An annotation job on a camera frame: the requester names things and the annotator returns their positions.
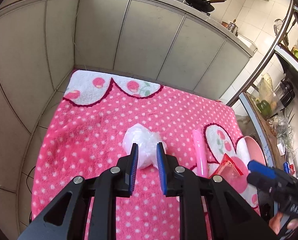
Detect green bell pepper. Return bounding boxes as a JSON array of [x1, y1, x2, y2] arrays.
[[256, 100, 272, 118]]

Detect white plastic bag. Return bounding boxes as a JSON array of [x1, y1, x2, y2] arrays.
[[122, 124, 167, 169]]

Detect person right hand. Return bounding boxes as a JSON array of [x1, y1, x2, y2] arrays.
[[269, 211, 298, 237]]

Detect metal kettle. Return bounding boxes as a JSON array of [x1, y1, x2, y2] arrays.
[[221, 19, 238, 36]]

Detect red snack bag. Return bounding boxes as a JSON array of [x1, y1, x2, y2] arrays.
[[210, 153, 243, 183]]

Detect black wok with handle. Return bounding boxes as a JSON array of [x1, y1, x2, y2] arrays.
[[184, 0, 226, 13]]

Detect pink plastic tube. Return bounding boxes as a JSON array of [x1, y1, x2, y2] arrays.
[[192, 128, 208, 178]]

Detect grey kitchen cabinets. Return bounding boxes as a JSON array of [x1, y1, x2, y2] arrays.
[[0, 0, 253, 239]]

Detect napa cabbage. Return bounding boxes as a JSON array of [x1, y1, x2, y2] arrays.
[[257, 73, 273, 103]]

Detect pink polka dot blanket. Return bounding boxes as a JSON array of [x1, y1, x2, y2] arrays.
[[32, 70, 259, 239]]

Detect black blender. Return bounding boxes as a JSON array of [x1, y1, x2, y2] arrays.
[[274, 79, 295, 112]]

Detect metal shelf rack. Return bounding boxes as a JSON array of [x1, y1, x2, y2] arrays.
[[226, 0, 298, 170]]

